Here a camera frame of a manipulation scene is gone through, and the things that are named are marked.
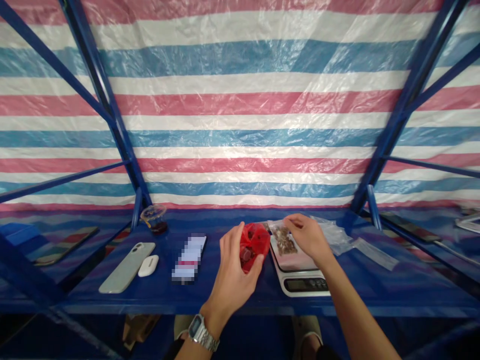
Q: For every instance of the pile of clear plastic bags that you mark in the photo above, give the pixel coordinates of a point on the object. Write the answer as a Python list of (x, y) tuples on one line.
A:
[(348, 240)]

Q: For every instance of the phone with lit screen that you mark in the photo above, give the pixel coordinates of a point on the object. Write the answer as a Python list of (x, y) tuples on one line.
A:
[(189, 258)]

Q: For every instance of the person's right hand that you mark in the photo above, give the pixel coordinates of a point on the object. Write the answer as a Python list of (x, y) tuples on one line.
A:
[(313, 240)]

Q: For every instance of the white flat object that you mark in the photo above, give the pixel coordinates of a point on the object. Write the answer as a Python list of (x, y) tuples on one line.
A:
[(468, 224)]

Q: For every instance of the person's left hand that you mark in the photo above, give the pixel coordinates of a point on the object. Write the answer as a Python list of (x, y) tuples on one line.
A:
[(232, 277)]

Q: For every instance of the black phone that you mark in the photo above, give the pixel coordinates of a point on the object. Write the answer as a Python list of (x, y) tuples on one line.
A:
[(65, 245)]

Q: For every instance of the blue box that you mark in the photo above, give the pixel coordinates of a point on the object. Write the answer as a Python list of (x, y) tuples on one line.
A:
[(17, 232)]

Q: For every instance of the blue metal shelf frame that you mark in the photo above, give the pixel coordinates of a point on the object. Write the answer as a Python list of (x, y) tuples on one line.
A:
[(117, 123)]

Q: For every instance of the small clear bag brown pieces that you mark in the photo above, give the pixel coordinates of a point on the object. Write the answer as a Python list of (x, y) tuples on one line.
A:
[(283, 242)]

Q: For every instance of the striped plastic tarpaulin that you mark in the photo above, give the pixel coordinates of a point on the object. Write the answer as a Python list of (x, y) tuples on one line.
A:
[(240, 93)]

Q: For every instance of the red plastic bag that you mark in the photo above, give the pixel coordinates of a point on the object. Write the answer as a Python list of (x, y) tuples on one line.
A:
[(252, 243)]

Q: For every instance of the brown cardboard piece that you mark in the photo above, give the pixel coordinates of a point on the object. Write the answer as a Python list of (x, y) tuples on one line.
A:
[(140, 330)]

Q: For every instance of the phone in grey case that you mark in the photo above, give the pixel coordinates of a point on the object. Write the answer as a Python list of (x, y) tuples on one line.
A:
[(125, 268)]

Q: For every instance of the white kitchen scale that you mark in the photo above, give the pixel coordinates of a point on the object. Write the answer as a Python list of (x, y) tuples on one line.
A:
[(300, 275)]

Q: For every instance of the clear cup with dark liquid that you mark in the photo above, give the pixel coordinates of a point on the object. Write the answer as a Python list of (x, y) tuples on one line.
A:
[(155, 221)]

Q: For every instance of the white earbuds case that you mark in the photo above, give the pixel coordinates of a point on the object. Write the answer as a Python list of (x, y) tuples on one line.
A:
[(148, 265)]

